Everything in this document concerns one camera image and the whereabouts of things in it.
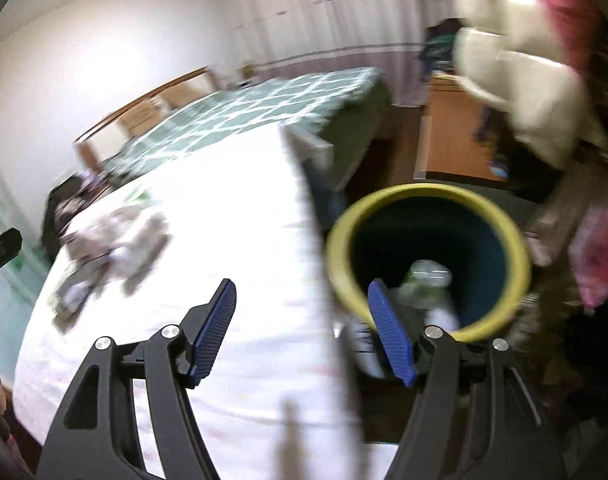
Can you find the frosted glass sliding door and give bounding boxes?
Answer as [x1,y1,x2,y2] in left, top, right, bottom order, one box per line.
[0,130,49,341]

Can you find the tan pillow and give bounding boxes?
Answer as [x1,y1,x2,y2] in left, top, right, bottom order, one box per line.
[121,100,165,136]
[161,82,205,111]

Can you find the clothes pile on desk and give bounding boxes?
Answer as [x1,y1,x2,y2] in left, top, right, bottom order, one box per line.
[419,17,465,78]

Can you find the blue cloth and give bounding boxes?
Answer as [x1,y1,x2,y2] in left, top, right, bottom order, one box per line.
[304,155,345,233]

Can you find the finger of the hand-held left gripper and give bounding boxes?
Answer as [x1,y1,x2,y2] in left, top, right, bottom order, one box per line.
[0,228,23,281]

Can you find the green checked quilt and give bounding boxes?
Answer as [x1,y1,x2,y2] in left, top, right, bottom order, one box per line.
[101,66,385,181]

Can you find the dark clothes pile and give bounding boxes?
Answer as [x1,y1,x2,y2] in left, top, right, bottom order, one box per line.
[41,172,114,261]

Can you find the cream puffer jacket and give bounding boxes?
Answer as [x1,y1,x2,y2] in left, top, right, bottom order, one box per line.
[454,0,608,168]

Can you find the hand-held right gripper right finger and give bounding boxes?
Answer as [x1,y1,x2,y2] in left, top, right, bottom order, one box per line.
[368,280,567,480]

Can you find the green plastic bag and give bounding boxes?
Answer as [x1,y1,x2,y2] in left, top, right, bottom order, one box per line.
[401,260,452,306]

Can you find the wooden desk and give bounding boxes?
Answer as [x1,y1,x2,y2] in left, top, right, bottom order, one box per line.
[414,72,515,183]

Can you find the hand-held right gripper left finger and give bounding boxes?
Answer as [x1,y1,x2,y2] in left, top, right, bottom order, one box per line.
[35,278,237,480]

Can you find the pale green long carton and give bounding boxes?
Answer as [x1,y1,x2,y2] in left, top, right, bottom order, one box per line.
[121,220,171,296]

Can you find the yellow rimmed trash bin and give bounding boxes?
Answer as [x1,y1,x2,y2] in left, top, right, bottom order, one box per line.
[325,183,532,345]

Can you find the pink red hanging garment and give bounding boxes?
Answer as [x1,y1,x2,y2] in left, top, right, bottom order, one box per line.
[521,0,605,76]

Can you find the pink floral printed bag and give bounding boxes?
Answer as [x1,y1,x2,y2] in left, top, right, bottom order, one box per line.
[569,205,608,308]

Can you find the pink beige curtain panel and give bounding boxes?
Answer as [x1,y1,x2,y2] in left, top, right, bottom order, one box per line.
[314,0,465,106]
[224,0,319,81]

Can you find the floral white tablecloth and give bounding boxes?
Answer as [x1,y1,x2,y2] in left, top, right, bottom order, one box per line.
[14,120,399,480]

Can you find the dark hanging clothes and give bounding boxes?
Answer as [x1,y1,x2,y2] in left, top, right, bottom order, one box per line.
[484,110,565,201]

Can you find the wooden bed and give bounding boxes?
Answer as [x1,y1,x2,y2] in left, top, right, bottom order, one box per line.
[74,65,392,191]

